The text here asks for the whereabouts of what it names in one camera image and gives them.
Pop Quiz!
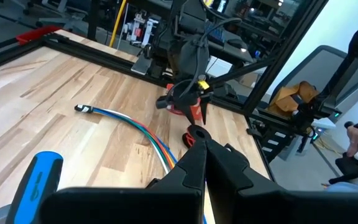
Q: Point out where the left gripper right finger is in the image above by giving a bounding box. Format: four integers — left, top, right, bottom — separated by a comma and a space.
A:
206, 141, 358, 224

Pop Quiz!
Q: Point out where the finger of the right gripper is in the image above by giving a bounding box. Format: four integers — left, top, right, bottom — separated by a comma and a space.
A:
178, 101, 197, 125
199, 95, 213, 124

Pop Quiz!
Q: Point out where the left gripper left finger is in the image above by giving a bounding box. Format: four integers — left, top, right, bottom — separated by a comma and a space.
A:
39, 139, 208, 224

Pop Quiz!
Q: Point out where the red tape dispenser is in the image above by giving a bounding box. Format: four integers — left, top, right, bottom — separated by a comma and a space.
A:
165, 83, 204, 121

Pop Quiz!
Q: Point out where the grey flat plate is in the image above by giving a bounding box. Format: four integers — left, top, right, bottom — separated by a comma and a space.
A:
131, 55, 154, 75

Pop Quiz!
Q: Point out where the black keyboard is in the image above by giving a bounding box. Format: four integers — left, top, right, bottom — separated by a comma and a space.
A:
206, 21, 239, 47

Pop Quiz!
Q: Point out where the brown cardboard box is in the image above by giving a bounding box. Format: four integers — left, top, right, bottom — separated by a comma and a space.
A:
267, 80, 319, 118

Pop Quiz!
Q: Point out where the black articulated stand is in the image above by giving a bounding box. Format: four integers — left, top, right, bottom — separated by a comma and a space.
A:
292, 26, 358, 125

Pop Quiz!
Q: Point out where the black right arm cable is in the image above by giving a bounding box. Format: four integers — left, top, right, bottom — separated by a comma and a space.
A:
178, 17, 244, 99

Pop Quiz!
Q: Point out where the blue black handled screwdriver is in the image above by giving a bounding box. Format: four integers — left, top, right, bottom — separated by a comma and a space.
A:
4, 151, 64, 224

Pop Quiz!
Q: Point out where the thick yellow cable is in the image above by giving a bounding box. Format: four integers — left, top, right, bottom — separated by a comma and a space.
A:
109, 0, 127, 48

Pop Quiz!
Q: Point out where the black aluminium table frame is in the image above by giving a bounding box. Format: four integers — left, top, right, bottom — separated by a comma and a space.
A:
0, 0, 329, 184

